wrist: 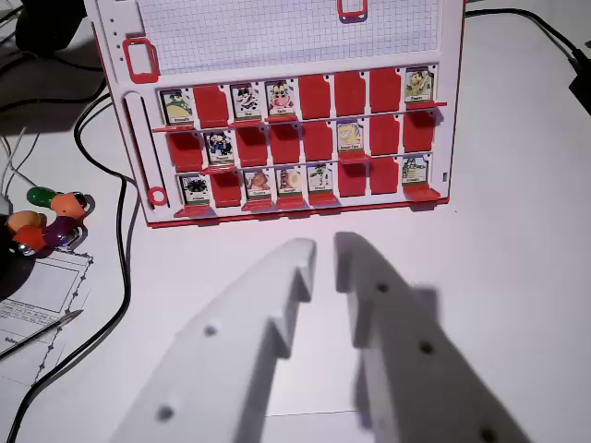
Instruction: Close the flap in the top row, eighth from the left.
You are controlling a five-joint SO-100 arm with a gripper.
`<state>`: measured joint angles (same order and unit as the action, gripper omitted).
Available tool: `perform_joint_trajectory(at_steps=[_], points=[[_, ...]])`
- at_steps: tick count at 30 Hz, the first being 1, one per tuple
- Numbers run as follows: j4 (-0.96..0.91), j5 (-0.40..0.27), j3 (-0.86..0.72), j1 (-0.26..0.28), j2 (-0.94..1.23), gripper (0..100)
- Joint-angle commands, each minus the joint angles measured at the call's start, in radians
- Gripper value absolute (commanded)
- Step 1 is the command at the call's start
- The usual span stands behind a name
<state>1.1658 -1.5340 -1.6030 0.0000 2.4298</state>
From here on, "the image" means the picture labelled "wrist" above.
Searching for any red board flap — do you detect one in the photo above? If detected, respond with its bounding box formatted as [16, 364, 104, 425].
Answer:
[405, 101, 449, 113]
[333, 70, 367, 118]
[368, 66, 402, 115]

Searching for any thin grey pen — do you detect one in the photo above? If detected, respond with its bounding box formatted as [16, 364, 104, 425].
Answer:
[0, 309, 85, 363]

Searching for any printed paper sheet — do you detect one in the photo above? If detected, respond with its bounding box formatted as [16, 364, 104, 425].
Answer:
[0, 252, 95, 387]

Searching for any colourful bead toy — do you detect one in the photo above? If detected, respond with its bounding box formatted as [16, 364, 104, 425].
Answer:
[5, 185, 97, 257]

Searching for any black round object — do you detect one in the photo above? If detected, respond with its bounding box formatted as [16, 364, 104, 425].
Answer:
[0, 213, 45, 302]

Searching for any Pleuvre picture card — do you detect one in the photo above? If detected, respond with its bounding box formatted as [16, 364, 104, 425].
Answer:
[404, 66, 437, 104]

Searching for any red and white game board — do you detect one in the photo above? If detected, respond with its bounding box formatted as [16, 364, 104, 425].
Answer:
[84, 0, 465, 231]

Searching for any black box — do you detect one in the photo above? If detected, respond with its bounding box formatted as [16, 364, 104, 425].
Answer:
[566, 39, 591, 117]

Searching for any black bulky object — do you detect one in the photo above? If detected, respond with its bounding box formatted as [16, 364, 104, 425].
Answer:
[15, 0, 93, 53]

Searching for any long black cable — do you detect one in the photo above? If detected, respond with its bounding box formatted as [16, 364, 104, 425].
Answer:
[0, 90, 136, 443]

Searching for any white cable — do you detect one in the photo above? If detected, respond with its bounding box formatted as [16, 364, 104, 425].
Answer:
[0, 128, 42, 209]

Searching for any thin black cable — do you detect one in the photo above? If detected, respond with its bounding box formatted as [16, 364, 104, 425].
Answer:
[0, 78, 111, 114]

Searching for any black cable with plug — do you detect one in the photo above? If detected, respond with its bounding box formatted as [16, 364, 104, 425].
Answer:
[464, 7, 585, 66]

